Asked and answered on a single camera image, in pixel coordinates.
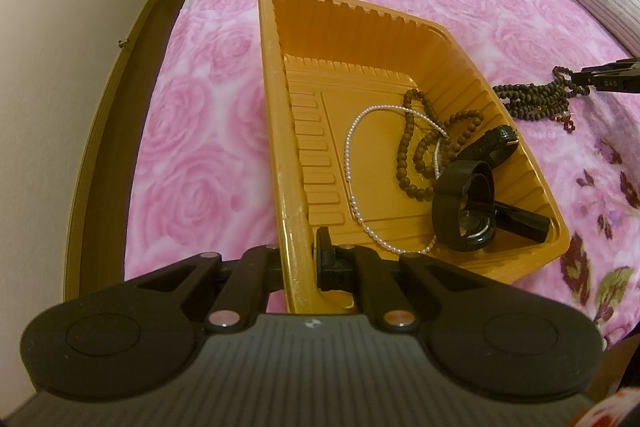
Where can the orange plastic tray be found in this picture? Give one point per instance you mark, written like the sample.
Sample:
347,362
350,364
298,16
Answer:
325,57

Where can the black cylinder tube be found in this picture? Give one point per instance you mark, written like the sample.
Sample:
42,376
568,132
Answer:
525,222

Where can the pink floral blanket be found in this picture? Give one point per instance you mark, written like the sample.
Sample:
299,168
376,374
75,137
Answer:
210,107

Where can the black wrist watch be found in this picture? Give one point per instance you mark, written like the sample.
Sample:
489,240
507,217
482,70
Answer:
450,177

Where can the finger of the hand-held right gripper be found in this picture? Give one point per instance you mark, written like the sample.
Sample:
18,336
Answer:
622,67
615,83

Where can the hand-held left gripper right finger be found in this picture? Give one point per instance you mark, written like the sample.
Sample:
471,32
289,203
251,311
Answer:
325,257

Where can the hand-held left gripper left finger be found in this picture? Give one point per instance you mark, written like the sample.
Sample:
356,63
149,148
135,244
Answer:
260,262

